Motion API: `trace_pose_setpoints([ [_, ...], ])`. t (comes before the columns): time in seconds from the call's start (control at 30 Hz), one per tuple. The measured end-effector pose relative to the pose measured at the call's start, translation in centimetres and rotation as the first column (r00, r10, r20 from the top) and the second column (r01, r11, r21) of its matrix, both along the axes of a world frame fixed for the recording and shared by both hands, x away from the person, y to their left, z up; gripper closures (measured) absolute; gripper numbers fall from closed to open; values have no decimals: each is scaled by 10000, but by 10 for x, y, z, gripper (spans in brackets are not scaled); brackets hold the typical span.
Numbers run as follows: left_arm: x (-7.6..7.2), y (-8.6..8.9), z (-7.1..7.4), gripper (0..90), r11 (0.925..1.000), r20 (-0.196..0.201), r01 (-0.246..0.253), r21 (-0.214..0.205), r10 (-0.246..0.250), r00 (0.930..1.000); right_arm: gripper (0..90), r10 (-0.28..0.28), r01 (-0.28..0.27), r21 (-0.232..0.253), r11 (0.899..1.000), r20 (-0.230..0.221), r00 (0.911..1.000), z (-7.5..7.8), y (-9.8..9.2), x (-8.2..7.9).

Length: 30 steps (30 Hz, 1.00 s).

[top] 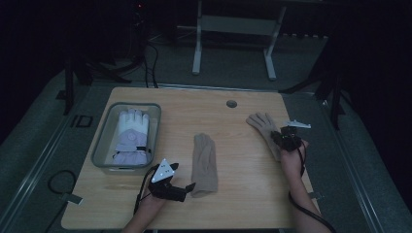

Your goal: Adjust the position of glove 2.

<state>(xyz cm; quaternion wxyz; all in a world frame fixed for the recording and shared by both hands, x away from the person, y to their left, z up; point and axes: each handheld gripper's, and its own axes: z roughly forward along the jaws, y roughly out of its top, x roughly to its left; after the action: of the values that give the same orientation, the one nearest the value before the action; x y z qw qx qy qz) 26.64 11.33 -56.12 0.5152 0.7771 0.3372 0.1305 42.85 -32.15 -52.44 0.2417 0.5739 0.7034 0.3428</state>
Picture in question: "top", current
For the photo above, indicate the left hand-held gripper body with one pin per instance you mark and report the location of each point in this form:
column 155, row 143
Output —
column 165, row 189

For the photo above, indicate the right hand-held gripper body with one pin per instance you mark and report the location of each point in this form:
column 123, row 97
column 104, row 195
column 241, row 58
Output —
column 290, row 139

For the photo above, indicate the beige glove with dark button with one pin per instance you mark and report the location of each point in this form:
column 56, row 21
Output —
column 264, row 126

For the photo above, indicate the plain beige glove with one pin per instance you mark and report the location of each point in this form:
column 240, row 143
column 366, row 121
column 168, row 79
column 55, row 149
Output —
column 204, row 165

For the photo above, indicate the purple and white glove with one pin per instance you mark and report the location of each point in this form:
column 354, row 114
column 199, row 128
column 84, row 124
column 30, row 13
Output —
column 132, row 139

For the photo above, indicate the clear plastic bin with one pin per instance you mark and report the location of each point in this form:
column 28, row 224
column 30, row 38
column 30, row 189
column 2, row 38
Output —
column 103, row 142

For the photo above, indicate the person's left hand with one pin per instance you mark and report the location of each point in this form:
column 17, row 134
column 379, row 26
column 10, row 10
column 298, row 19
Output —
column 150, row 204

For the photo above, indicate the person's right hand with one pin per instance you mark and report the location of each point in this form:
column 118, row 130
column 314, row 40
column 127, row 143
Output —
column 291, row 161

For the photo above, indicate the grey table grommet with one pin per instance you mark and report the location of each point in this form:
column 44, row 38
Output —
column 231, row 104

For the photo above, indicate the black stand with angled legs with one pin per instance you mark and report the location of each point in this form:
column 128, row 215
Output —
column 330, row 93

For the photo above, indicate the small grey clip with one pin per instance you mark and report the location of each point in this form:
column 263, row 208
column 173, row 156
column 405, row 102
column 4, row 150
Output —
column 316, row 195

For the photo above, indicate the grey floor tag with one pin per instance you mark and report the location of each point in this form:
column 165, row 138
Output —
column 72, row 198

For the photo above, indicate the white metal stand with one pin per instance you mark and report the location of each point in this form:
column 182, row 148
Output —
column 236, row 26

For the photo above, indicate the black tripod stand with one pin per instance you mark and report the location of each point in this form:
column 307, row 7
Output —
column 84, row 74

